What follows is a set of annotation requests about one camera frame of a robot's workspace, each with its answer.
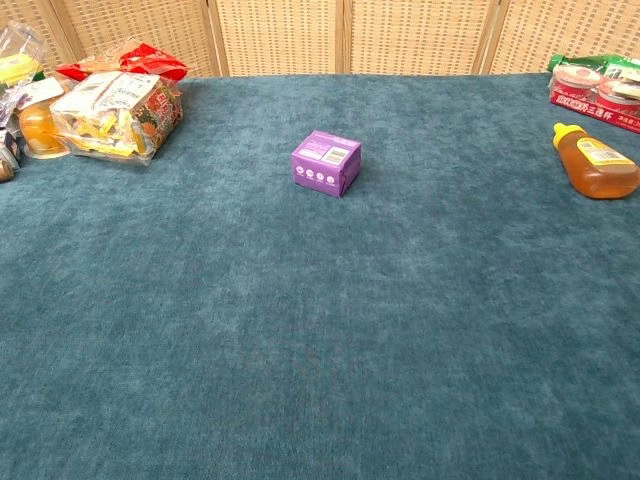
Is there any purple small box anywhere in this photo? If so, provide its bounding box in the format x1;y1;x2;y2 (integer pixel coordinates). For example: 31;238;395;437
290;129;363;199

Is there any teal velvet tablecloth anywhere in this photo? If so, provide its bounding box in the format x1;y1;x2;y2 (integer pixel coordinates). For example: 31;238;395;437
0;72;640;480

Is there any woven rattan folding screen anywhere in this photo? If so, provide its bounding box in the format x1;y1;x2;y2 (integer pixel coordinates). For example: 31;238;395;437
0;0;640;79

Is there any clear bag of yellow candies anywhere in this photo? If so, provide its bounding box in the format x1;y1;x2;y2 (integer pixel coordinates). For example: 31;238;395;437
49;70;184;167

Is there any red snack bag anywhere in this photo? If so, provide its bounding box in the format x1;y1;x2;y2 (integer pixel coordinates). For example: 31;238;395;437
54;42;190;84

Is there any honey squeeze bottle yellow cap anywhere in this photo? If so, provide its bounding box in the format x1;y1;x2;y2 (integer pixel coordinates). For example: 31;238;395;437
552;122;640;201

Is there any orange jelly cup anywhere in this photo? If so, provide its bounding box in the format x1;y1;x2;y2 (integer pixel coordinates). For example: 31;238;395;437
18;101;71;160

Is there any red three-cup snack pack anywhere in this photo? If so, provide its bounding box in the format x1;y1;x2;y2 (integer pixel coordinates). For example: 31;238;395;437
549;64;640;135

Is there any dark brown packaged item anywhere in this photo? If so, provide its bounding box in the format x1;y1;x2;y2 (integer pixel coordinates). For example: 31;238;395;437
0;127;25;184

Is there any purple white printed packet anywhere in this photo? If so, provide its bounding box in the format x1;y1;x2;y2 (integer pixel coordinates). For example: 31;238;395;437
0;77;66;124

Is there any green plastic snack bag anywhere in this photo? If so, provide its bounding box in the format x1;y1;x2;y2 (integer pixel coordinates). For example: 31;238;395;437
547;52;640;84

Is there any clear bag with yellow-green item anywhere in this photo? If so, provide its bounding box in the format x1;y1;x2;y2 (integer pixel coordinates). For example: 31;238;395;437
0;22;50;94

